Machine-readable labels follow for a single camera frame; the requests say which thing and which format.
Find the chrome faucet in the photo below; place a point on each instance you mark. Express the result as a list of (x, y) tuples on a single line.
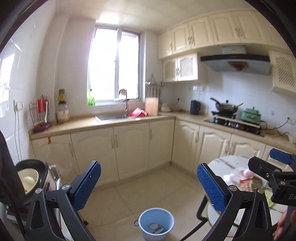
[(123, 92)]

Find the cream cabinets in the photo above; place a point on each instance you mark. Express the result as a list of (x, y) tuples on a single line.
[(126, 148), (247, 27)]

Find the hanging utensil rail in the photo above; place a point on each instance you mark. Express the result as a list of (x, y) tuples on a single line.
[(153, 88)]

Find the stacked white bowls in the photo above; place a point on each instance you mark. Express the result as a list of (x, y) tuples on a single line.
[(165, 108)]

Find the black range hood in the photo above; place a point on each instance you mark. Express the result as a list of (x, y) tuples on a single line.
[(236, 59)]

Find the light blue plastic bucket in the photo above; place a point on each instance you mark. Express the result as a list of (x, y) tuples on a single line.
[(155, 215)]

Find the black wok with lid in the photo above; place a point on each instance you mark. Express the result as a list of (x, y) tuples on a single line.
[(226, 106)]

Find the yellow label sauce bottle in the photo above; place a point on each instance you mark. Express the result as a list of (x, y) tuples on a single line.
[(61, 96)]

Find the green white tissue packet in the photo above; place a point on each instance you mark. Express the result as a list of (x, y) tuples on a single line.
[(156, 228)]

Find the steel kitchen sink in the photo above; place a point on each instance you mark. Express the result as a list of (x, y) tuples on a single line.
[(111, 117)]

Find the clear pink plastic bag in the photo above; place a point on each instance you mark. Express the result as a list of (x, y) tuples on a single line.
[(238, 175)]

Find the rice cooker with bowl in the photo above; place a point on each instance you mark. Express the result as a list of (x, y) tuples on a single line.
[(36, 174)]

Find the round white marble table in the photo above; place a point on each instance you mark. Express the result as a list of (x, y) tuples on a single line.
[(223, 166)]

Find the black electric kettle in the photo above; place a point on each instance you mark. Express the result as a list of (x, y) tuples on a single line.
[(195, 107)]

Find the lattice cabinet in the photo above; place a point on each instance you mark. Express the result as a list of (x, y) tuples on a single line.
[(282, 72), (184, 68)]

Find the left lattice cabinet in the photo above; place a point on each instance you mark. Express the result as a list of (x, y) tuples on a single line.
[(184, 68)]

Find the lower cream cabinets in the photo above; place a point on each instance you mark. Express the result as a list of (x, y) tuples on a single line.
[(126, 148)]

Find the green dish soap bottle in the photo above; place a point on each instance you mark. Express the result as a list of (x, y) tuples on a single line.
[(90, 99)]

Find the green gold snack wrapper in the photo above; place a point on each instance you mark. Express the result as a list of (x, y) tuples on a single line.
[(251, 184)]

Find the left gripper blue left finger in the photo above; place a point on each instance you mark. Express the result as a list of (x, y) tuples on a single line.
[(42, 223)]

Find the green electric cooker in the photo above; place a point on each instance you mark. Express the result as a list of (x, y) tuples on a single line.
[(251, 115)]

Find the wire utensil rack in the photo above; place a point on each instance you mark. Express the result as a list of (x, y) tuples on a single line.
[(40, 114)]

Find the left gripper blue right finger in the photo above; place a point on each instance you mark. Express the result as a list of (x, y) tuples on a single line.
[(255, 223)]

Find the person right hand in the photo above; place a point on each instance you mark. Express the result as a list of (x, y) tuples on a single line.
[(279, 229)]

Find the kitchen window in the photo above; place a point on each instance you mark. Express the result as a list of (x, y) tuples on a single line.
[(114, 64)]

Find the large clear jar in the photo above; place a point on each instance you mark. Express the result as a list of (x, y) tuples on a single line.
[(62, 112)]

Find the black gas stove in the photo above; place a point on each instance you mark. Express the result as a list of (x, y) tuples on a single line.
[(231, 122)]

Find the wooden cutting board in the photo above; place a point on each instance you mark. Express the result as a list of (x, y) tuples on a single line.
[(151, 106)]

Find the upper cream cabinets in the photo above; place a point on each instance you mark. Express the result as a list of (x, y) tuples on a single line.
[(247, 27)]

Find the right lattice cabinet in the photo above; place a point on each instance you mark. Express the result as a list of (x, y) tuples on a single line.
[(282, 72)]

